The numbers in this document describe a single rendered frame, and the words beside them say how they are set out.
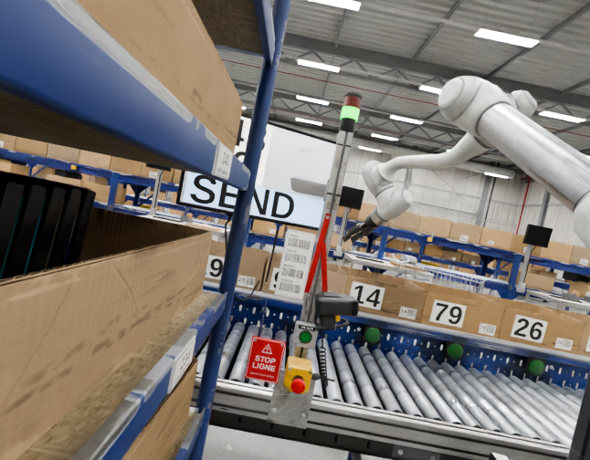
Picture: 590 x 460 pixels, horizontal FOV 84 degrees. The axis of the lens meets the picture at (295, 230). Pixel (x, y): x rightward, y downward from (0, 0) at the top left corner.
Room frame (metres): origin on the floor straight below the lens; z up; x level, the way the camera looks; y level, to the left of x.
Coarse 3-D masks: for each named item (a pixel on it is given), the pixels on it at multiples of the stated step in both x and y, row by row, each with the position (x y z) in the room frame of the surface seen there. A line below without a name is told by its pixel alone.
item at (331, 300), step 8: (320, 296) 0.90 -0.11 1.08; (328, 296) 0.89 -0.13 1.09; (336, 296) 0.90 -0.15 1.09; (344, 296) 0.91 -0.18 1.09; (352, 296) 0.94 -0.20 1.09; (320, 304) 0.89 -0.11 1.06; (328, 304) 0.88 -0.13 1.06; (336, 304) 0.89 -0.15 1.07; (344, 304) 0.89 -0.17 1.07; (352, 304) 0.89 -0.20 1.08; (320, 312) 0.89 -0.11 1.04; (328, 312) 0.89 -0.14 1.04; (336, 312) 0.89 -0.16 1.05; (344, 312) 0.89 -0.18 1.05; (352, 312) 0.89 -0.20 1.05; (320, 320) 0.91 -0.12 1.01; (328, 320) 0.90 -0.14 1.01; (336, 320) 0.91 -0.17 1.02; (320, 328) 0.90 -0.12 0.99; (328, 328) 0.90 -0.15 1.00
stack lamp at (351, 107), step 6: (348, 96) 0.95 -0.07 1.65; (354, 96) 0.94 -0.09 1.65; (348, 102) 0.95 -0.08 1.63; (354, 102) 0.94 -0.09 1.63; (360, 102) 0.95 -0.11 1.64; (342, 108) 0.96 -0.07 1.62; (348, 108) 0.94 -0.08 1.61; (354, 108) 0.94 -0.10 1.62; (342, 114) 0.95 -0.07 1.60; (348, 114) 0.94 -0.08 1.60; (354, 114) 0.95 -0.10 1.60
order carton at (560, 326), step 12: (492, 300) 1.67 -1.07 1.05; (504, 300) 1.85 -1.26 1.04; (504, 312) 1.57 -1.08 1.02; (516, 312) 1.56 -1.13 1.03; (528, 312) 1.56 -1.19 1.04; (540, 312) 1.84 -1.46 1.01; (552, 312) 1.76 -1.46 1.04; (504, 324) 1.56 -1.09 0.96; (552, 324) 1.57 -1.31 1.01; (564, 324) 1.57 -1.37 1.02; (576, 324) 1.57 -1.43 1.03; (504, 336) 1.56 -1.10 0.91; (552, 336) 1.57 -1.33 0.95; (564, 336) 1.57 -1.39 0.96; (576, 336) 1.57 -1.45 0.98; (552, 348) 1.57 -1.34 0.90; (576, 348) 1.57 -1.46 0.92
